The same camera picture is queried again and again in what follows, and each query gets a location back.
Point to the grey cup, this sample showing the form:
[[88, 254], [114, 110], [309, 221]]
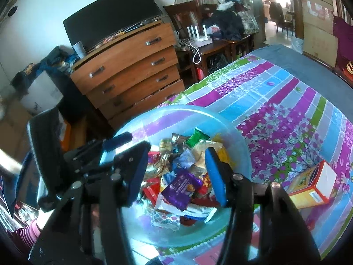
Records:
[[79, 49]]

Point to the blue clothes heap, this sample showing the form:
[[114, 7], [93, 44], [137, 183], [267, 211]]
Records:
[[58, 59]]

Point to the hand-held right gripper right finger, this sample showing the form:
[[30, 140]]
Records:
[[215, 176]]

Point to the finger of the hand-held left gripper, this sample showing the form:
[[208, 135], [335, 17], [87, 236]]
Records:
[[93, 165], [118, 140]]

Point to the dark wooden table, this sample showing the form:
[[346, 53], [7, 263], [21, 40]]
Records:
[[220, 48]]

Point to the purple garment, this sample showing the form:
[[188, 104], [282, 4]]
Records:
[[343, 38]]

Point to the black plastic bag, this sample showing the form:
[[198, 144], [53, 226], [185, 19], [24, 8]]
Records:
[[217, 62]]

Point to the pile of snack packets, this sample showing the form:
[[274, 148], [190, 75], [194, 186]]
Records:
[[182, 187]]

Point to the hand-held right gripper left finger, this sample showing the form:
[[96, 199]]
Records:
[[138, 176]]

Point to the wooden chest of drawers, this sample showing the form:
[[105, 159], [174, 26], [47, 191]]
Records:
[[132, 74]]

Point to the clothes pile with patterned bag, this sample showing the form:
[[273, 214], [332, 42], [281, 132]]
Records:
[[229, 19]]

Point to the yellow and red carton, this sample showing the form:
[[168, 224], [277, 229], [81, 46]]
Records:
[[311, 185]]

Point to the dark wooden chair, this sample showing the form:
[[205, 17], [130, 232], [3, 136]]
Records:
[[182, 16]]

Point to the translucent blue plastic bowl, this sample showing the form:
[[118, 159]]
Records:
[[171, 116]]

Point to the chair with dark jacket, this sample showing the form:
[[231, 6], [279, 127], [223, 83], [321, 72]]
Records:
[[278, 16]]

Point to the red gift box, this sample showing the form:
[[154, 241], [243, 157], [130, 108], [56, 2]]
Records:
[[346, 73]]

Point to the striped floral bedsheet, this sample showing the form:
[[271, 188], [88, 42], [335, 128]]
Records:
[[275, 116]]

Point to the grey blue bed cover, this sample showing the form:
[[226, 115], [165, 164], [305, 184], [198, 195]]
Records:
[[297, 63]]

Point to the black television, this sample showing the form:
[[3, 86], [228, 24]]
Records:
[[110, 16]]

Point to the cardboard sheet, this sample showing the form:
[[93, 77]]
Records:
[[317, 24]]

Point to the person's left forearm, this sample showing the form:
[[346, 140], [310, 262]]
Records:
[[27, 232]]

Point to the white router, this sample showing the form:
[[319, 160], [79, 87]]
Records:
[[200, 40]]

